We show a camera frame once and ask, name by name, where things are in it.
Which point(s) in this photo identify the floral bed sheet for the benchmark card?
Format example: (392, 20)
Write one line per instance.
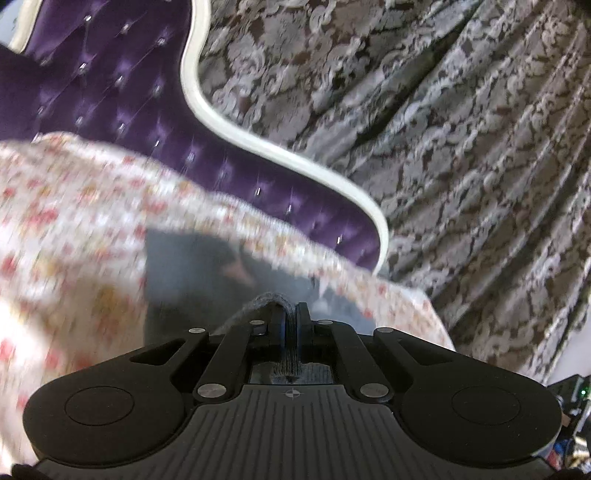
(69, 230)

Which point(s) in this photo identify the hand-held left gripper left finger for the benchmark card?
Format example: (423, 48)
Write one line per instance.
(277, 328)

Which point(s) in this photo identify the grey argyle sweater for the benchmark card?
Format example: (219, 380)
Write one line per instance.
(194, 277)

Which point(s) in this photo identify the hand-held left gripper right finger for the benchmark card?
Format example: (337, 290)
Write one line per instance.
(302, 328)

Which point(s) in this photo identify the brown damask curtain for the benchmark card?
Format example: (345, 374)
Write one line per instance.
(461, 138)

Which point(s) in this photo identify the purple tufted headboard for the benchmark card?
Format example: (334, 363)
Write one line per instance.
(115, 92)

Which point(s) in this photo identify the dark device with green light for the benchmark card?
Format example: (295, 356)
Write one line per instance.
(575, 406)

